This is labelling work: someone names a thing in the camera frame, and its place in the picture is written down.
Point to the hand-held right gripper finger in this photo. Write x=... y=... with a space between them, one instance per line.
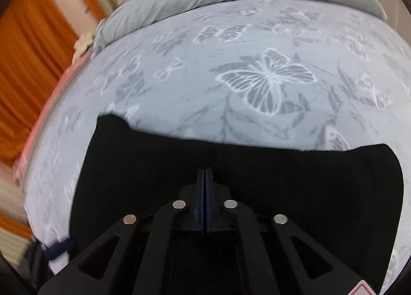
x=201 y=195
x=208 y=195

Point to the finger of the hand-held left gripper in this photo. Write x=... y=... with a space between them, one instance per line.
x=59 y=249

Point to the wide orange curtain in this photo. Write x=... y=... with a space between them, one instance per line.
x=29 y=73

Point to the black pants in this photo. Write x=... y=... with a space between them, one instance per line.
x=289 y=186

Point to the white flower plush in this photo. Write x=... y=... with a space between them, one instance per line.
x=84 y=43

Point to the bed with butterfly duvet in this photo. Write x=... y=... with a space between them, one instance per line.
x=192 y=105

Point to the pink cloth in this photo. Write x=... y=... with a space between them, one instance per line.
x=41 y=128

